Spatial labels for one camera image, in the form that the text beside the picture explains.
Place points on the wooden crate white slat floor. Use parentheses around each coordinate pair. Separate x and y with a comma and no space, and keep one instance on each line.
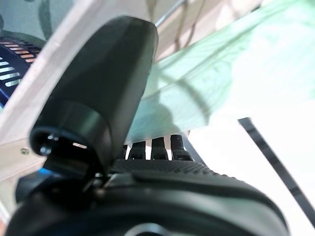
(24,98)

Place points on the blue plastic shopping basket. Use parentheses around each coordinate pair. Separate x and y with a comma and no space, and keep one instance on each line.
(14,39)

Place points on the green white napa cabbage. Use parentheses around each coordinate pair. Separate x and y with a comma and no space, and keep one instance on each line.
(221,61)

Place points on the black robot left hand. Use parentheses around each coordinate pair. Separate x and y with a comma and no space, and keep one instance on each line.
(98,86)

